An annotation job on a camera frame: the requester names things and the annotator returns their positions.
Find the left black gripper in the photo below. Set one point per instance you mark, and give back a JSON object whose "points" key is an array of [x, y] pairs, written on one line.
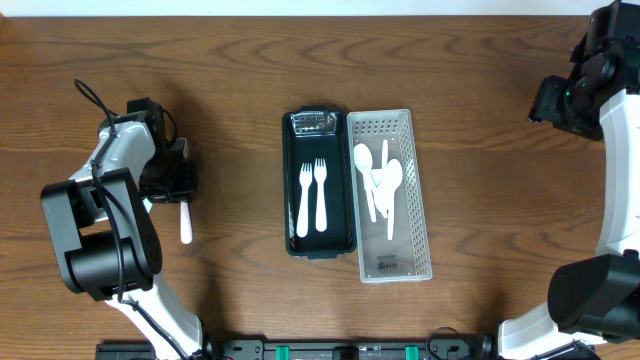
{"points": [[176, 185]]}

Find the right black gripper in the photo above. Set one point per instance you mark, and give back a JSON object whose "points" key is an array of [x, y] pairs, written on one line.
{"points": [[545, 100]]}

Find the white spoon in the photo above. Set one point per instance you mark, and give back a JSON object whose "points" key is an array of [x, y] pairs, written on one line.
{"points": [[384, 157], [186, 227]]}

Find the white plastic fork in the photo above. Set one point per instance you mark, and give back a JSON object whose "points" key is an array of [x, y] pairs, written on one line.
{"points": [[320, 175], [305, 179]]}

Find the white spoon horizontal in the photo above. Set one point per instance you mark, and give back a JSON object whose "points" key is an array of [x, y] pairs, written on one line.
{"points": [[398, 176]]}

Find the white spoon vertical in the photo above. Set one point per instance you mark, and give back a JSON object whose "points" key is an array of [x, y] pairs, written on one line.
{"points": [[364, 162]]}

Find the white spoon diagonal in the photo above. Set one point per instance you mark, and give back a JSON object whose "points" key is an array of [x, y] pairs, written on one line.
{"points": [[379, 195]]}

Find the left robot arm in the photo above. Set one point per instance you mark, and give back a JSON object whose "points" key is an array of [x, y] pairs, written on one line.
{"points": [[103, 237]]}

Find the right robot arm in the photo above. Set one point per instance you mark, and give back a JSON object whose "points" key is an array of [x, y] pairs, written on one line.
{"points": [[593, 301]]}

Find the black perforated plastic basket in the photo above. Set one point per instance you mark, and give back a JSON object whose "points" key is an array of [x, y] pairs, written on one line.
{"points": [[308, 133]]}

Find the clear perforated plastic basket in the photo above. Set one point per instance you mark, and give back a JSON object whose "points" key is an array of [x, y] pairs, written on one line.
{"points": [[406, 258]]}

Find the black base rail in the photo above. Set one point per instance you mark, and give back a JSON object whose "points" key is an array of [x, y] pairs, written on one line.
{"points": [[441, 344]]}

